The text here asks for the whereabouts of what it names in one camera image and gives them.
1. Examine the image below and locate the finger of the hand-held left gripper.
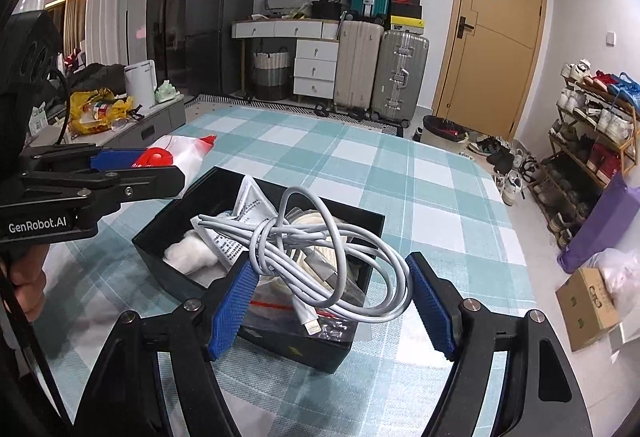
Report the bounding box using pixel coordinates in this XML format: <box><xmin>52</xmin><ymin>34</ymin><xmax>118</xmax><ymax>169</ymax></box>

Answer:
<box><xmin>25</xmin><ymin>166</ymin><xmax>185</xmax><ymax>218</ymax></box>
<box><xmin>22</xmin><ymin>143</ymin><xmax>173</xmax><ymax>172</ymax></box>

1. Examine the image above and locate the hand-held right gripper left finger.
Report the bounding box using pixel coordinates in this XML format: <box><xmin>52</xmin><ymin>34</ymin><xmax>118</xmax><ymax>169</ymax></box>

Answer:
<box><xmin>72</xmin><ymin>253</ymin><xmax>258</xmax><ymax>437</ymax></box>

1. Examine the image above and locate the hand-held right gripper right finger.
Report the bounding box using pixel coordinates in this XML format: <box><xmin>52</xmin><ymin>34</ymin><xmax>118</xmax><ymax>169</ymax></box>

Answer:
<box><xmin>404</xmin><ymin>251</ymin><xmax>593</xmax><ymax>437</ymax></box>

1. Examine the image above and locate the clear zip bag beige coil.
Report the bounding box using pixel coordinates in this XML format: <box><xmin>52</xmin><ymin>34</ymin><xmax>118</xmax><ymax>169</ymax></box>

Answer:
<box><xmin>242</xmin><ymin>212</ymin><xmax>373</xmax><ymax>343</ymax></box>

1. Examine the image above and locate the red and white packet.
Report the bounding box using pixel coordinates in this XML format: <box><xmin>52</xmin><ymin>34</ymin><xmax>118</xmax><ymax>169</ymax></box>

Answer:
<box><xmin>131</xmin><ymin>134</ymin><xmax>218</xmax><ymax>198</ymax></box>

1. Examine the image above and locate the white medicine packet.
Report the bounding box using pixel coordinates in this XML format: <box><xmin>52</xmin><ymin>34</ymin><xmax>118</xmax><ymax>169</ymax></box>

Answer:
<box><xmin>192</xmin><ymin>174</ymin><xmax>281</xmax><ymax>270</ymax></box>

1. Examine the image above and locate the black cardboard box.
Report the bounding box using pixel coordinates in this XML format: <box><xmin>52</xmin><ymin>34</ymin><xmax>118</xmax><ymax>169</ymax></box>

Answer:
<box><xmin>131</xmin><ymin>166</ymin><xmax>387</xmax><ymax>374</ymax></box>

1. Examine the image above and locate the white plush toy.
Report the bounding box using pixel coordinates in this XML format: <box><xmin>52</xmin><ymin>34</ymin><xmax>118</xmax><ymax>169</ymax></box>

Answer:
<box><xmin>164</xmin><ymin>229</ymin><xmax>221</xmax><ymax>275</ymax></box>

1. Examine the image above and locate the white charging cable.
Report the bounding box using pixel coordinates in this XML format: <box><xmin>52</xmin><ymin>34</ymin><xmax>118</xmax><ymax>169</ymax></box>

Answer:
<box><xmin>197</xmin><ymin>186</ymin><xmax>415</xmax><ymax>337</ymax></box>

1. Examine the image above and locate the person's left hand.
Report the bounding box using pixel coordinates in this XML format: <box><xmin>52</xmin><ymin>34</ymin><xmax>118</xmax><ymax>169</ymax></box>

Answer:
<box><xmin>10</xmin><ymin>244</ymin><xmax>51</xmax><ymax>323</ymax></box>

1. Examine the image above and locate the grey bench cabinet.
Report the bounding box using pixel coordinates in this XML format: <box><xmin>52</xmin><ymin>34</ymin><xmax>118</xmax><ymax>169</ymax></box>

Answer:
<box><xmin>30</xmin><ymin>94</ymin><xmax>187</xmax><ymax>150</ymax></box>

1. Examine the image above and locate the yellow plastic bag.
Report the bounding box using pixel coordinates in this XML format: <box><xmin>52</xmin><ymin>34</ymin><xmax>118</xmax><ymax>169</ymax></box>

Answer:
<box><xmin>69</xmin><ymin>88</ymin><xmax>135</xmax><ymax>135</ymax></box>

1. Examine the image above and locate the white appliance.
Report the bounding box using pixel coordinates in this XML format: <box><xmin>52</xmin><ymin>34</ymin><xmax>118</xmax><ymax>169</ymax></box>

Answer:
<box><xmin>124</xmin><ymin>59</ymin><xmax>157</xmax><ymax>110</ymax></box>

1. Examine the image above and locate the pale green bag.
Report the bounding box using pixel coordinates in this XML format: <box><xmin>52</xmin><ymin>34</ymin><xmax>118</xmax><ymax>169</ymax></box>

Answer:
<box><xmin>154</xmin><ymin>81</ymin><xmax>178</xmax><ymax>105</ymax></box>

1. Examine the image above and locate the dark clothing pile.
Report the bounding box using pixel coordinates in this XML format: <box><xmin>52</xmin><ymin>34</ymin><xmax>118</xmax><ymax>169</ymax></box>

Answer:
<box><xmin>65</xmin><ymin>63</ymin><xmax>126</xmax><ymax>92</ymax></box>

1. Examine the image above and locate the checked teal tablecloth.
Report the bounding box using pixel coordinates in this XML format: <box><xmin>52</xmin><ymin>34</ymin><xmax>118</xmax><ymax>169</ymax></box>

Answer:
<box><xmin>30</xmin><ymin>106</ymin><xmax>538</xmax><ymax>437</ymax></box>

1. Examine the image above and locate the beige curtain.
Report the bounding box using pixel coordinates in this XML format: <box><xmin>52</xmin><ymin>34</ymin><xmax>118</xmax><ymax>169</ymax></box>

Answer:
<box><xmin>45</xmin><ymin>0</ymin><xmax>91</xmax><ymax>58</ymax></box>

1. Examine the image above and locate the brown cardboard box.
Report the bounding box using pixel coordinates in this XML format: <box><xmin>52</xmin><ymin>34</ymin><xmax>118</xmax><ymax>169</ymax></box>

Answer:
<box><xmin>555</xmin><ymin>267</ymin><xmax>626</xmax><ymax>353</ymax></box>

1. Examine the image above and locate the group of loose shoes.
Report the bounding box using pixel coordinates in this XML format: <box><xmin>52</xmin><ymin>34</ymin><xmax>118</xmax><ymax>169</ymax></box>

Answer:
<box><xmin>412</xmin><ymin>115</ymin><xmax>538</xmax><ymax>208</ymax></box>

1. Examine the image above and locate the white curtain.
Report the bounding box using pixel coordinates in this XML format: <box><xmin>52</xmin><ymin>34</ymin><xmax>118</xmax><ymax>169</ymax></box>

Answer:
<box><xmin>85</xmin><ymin>0</ymin><xmax>131</xmax><ymax>68</ymax></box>

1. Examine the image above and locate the dark glass wardrobe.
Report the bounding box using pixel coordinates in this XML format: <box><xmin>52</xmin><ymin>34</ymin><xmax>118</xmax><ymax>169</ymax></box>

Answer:
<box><xmin>147</xmin><ymin>0</ymin><xmax>201</xmax><ymax>92</ymax></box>

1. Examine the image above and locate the woven laundry basket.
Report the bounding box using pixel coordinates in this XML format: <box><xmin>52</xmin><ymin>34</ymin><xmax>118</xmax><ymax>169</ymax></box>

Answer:
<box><xmin>251</xmin><ymin>48</ymin><xmax>292</xmax><ymax>100</ymax></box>

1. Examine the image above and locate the dark grey refrigerator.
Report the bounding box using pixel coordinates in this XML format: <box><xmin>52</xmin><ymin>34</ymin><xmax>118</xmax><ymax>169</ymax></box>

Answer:
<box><xmin>184</xmin><ymin>0</ymin><xmax>258</xmax><ymax>98</ymax></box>

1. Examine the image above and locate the purple bag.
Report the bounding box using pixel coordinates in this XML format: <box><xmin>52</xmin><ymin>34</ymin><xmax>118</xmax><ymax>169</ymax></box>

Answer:
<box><xmin>557</xmin><ymin>172</ymin><xmax>640</xmax><ymax>274</ymax></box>

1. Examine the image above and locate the clear plastic bag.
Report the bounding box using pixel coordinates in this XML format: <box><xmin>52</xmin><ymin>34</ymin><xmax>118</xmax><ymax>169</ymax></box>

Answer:
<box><xmin>595</xmin><ymin>247</ymin><xmax>640</xmax><ymax>318</ymax></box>

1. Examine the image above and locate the white desk with drawers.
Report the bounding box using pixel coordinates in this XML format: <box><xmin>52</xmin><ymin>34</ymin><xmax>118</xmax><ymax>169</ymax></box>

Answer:
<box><xmin>231</xmin><ymin>17</ymin><xmax>341</xmax><ymax>100</ymax></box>

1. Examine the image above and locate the wooden shoe rack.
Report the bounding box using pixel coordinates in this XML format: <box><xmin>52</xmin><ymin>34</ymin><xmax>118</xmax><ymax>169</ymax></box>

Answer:
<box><xmin>530</xmin><ymin>59</ymin><xmax>640</xmax><ymax>250</ymax></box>

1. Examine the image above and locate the silver suitcase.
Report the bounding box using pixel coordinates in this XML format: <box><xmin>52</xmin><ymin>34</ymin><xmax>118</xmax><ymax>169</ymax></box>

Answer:
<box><xmin>370</xmin><ymin>29</ymin><xmax>431</xmax><ymax>125</ymax></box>

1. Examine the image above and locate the beige suitcase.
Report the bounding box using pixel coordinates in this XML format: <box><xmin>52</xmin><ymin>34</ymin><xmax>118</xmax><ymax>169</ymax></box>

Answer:
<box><xmin>332</xmin><ymin>19</ymin><xmax>385</xmax><ymax>115</ymax></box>

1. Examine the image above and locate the wooden door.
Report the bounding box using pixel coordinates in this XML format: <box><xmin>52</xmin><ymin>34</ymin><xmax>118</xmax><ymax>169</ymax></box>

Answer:
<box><xmin>431</xmin><ymin>0</ymin><xmax>549</xmax><ymax>142</ymax></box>

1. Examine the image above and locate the stack of shoe boxes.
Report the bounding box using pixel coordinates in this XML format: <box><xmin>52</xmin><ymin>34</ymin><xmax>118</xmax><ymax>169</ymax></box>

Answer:
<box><xmin>390</xmin><ymin>0</ymin><xmax>426</xmax><ymax>32</ymax></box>

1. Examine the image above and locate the black cable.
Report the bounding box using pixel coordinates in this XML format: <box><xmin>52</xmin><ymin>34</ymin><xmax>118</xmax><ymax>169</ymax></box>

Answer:
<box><xmin>47</xmin><ymin>67</ymin><xmax>71</xmax><ymax>146</ymax></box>

